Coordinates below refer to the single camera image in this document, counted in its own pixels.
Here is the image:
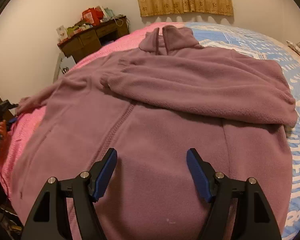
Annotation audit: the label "brown wooden desk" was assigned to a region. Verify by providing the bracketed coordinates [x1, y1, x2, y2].
[57, 15, 130, 64]

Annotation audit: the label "green boxes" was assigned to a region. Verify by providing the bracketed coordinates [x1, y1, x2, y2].
[66, 23, 93, 37]

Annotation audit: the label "blue printed bedsheet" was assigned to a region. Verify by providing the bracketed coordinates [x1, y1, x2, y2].
[185, 22, 300, 240]

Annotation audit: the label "white card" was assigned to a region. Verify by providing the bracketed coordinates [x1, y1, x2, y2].
[56, 25, 67, 42]

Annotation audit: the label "purple fleece jacket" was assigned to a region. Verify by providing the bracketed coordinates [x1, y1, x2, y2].
[11, 26, 298, 240]

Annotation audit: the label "red gift box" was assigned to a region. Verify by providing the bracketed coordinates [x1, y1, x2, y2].
[82, 8, 103, 25]

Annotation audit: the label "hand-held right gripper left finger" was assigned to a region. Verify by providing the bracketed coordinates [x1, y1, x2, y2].
[21, 148, 118, 240]

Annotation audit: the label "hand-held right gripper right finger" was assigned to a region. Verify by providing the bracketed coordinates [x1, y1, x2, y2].
[186, 148, 282, 240]

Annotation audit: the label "light teal box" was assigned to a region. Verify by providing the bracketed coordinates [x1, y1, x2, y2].
[101, 6, 115, 22]

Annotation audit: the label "white paper bag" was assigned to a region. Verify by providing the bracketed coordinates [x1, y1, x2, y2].
[60, 56, 77, 75]

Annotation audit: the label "pink blanket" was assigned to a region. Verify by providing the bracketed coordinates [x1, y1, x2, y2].
[0, 22, 188, 200]

